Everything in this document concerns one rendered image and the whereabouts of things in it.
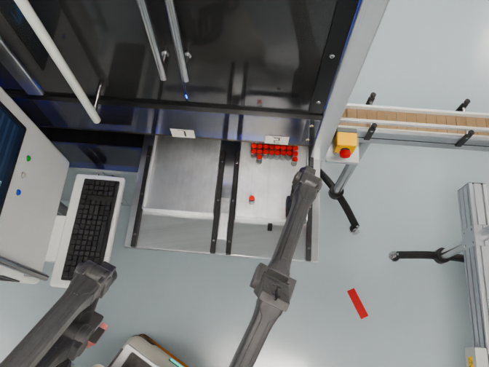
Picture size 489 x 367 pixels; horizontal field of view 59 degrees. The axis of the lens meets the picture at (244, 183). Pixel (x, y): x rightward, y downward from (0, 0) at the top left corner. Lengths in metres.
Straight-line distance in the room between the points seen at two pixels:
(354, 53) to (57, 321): 0.92
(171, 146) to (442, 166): 1.76
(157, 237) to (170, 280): 0.88
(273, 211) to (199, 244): 0.30
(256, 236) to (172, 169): 0.41
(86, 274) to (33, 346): 0.22
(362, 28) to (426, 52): 2.23
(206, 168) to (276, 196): 0.29
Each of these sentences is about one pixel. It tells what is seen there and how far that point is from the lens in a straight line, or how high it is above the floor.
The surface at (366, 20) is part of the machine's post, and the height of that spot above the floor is 1.64.
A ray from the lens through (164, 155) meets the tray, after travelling 1.72.
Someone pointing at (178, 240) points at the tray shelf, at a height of 0.88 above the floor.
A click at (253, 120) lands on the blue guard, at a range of 1.46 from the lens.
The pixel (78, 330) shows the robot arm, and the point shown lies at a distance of 1.22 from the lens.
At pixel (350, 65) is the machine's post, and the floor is 1.47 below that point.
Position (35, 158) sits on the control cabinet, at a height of 1.07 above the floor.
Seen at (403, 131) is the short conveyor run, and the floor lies 0.93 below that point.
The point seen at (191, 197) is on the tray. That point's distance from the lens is 1.64.
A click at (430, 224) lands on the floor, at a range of 2.73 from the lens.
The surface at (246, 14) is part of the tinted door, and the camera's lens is 1.08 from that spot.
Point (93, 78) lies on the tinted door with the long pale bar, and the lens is 1.42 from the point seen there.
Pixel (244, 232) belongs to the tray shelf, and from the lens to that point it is 1.59.
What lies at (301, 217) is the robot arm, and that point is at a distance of 1.27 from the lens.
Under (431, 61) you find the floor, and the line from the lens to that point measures 3.28.
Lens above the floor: 2.41
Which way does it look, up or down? 69 degrees down
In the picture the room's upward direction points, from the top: straight up
